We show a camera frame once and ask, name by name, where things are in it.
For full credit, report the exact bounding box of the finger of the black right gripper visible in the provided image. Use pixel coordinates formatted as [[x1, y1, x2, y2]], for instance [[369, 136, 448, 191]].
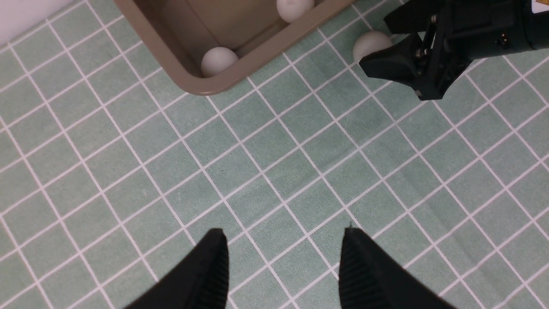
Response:
[[384, 0, 442, 34], [359, 34, 427, 86]]

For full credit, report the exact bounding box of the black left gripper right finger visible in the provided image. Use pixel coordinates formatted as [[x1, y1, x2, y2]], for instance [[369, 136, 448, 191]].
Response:
[[339, 227, 454, 309]]

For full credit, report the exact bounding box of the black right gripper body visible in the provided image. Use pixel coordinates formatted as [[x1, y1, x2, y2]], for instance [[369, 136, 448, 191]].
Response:
[[410, 0, 492, 100]]

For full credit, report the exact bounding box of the marked white ping-pong ball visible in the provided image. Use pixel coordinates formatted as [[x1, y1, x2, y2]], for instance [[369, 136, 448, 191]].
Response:
[[352, 30, 393, 63]]

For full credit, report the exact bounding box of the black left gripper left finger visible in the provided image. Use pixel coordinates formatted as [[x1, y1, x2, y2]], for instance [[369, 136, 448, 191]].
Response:
[[126, 228, 229, 309]]

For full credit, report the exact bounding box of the olive green plastic bin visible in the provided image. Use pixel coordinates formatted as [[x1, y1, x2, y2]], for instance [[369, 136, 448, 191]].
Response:
[[115, 0, 353, 96]]

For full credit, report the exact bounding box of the green checkered tablecloth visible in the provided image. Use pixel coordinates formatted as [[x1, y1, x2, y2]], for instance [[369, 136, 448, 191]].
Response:
[[0, 0, 549, 309]]

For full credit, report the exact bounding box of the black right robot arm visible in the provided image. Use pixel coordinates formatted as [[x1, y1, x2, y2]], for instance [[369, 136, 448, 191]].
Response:
[[353, 0, 548, 100]]

